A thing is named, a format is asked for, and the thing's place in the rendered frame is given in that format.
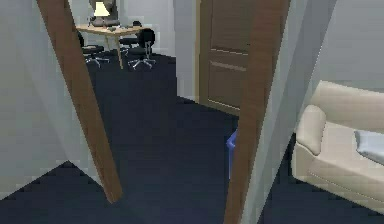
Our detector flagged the blue bin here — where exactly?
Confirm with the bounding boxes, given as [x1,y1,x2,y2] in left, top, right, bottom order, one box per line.
[226,129,238,180]

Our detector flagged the brown wooden room door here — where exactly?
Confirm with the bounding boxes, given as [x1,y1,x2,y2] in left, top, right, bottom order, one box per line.
[198,0,254,117]

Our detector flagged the black office chair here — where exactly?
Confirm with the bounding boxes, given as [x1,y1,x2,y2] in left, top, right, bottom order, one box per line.
[77,31,110,68]
[127,27,157,70]
[118,20,143,57]

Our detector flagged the light wooden table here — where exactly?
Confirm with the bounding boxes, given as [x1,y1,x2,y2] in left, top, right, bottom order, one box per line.
[75,23,146,70]

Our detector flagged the cream shade table lamp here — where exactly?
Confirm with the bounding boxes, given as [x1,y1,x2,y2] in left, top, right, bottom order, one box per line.
[93,1,111,28]

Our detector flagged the cream sofa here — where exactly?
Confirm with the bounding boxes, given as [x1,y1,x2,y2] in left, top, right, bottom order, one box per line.
[291,79,384,215]

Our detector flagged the grey cushion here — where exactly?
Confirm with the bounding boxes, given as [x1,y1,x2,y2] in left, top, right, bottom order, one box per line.
[353,129,384,166]

